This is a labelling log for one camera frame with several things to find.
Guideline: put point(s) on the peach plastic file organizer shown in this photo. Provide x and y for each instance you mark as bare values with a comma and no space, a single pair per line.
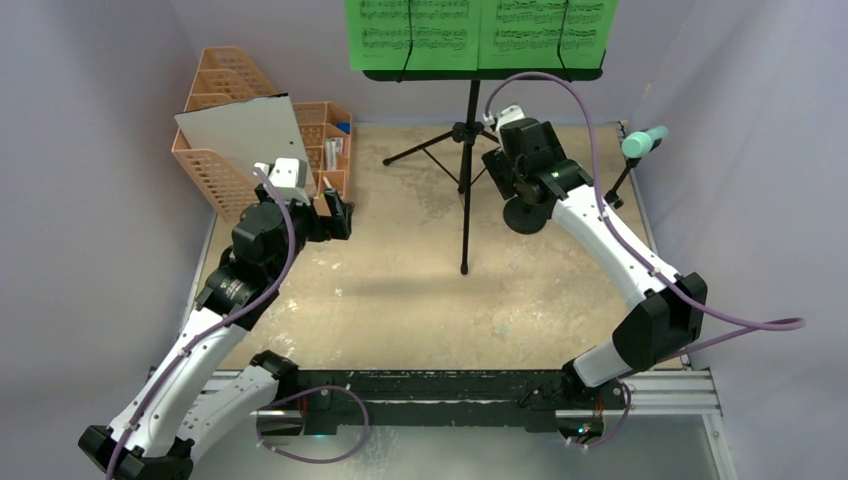
226,75

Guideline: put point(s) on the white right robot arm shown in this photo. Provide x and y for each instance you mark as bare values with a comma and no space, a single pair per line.
531,166

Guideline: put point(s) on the black right microphone stand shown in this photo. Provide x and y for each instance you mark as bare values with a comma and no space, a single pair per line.
612,197

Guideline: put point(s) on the black round microphone stand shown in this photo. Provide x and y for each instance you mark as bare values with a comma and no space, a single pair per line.
524,218

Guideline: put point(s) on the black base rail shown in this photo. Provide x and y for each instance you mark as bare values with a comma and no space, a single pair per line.
537,401

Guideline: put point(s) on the white marker tube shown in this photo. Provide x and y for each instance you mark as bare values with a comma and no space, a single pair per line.
339,146

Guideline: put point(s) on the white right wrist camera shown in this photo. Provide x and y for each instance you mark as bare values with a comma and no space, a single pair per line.
497,121

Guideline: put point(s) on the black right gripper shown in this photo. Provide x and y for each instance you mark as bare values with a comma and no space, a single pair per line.
499,172

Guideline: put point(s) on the green sheet music left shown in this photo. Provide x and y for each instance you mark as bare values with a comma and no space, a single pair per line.
428,35

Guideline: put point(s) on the black music stand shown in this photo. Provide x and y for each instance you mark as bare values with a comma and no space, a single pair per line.
464,133

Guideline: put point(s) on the mint green toy microphone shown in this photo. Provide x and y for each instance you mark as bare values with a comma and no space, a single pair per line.
640,143

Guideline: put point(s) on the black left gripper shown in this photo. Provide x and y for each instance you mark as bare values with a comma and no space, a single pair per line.
323,228

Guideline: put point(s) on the grey folder board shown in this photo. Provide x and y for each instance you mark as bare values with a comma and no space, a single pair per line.
245,132

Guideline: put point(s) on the green sheet music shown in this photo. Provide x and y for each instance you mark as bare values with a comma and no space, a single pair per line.
428,35
530,35

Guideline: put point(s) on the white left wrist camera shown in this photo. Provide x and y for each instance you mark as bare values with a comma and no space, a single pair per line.
291,177

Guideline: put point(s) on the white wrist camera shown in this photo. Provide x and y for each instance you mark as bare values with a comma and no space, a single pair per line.
291,177
497,121

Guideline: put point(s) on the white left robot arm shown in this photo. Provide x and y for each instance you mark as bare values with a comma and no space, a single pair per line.
167,428

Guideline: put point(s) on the green sheet music right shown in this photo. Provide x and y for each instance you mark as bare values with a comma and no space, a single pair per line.
530,35

